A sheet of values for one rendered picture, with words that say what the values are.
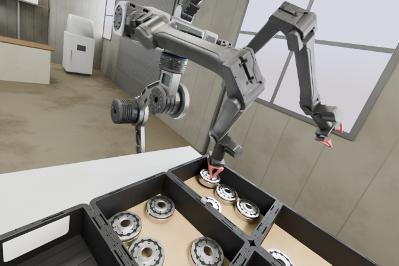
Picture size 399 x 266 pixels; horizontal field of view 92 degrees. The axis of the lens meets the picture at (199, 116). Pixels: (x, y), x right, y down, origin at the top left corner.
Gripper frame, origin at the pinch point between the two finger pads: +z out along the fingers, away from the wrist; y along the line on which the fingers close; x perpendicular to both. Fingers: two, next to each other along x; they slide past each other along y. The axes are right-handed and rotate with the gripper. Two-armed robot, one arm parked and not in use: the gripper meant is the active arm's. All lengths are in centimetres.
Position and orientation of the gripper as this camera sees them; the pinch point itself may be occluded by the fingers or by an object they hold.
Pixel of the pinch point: (211, 173)
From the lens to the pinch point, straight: 97.0
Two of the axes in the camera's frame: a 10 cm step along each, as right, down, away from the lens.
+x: -9.5, -2.6, -1.5
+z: -2.9, 9.2, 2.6
